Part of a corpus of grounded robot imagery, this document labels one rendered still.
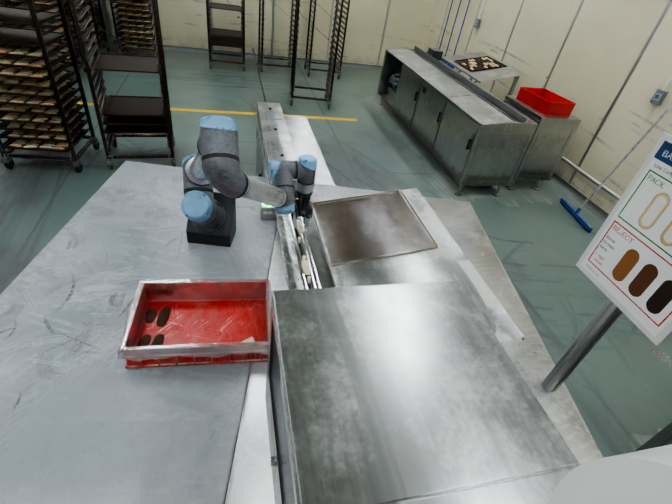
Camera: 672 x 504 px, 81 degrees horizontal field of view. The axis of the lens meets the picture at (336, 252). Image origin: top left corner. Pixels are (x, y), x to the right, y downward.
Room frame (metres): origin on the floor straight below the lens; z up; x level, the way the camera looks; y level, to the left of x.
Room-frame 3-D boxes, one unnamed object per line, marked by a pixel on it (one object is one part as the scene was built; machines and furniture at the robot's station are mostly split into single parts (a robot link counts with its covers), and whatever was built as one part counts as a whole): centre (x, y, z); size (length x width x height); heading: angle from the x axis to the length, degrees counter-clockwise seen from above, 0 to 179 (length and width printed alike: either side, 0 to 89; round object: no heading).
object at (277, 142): (2.55, 0.53, 0.89); 1.25 x 0.18 x 0.09; 19
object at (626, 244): (0.93, -0.83, 1.50); 0.33 x 0.01 x 0.45; 18
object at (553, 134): (4.68, -1.97, 0.44); 0.70 x 0.55 x 0.87; 19
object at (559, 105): (4.68, -1.97, 0.94); 0.51 x 0.36 x 0.13; 23
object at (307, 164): (1.50, 0.18, 1.23); 0.09 x 0.08 x 0.11; 111
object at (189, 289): (0.92, 0.42, 0.88); 0.49 x 0.34 x 0.10; 105
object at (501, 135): (5.50, -1.26, 0.51); 3.00 x 1.26 x 1.03; 19
